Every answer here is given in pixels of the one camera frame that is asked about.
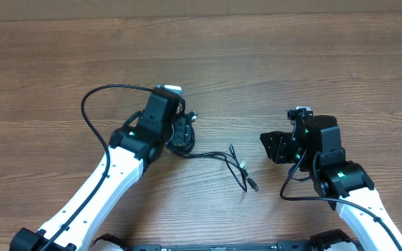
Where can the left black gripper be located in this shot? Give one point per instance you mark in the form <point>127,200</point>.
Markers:
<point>181,129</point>

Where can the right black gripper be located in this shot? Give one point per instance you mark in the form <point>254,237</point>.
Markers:
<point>288,147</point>

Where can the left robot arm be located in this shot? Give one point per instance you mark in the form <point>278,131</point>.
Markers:
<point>129,152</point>

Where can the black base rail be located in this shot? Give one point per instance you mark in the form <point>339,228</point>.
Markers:
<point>279,246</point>

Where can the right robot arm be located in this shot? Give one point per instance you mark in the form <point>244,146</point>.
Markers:
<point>314,146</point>

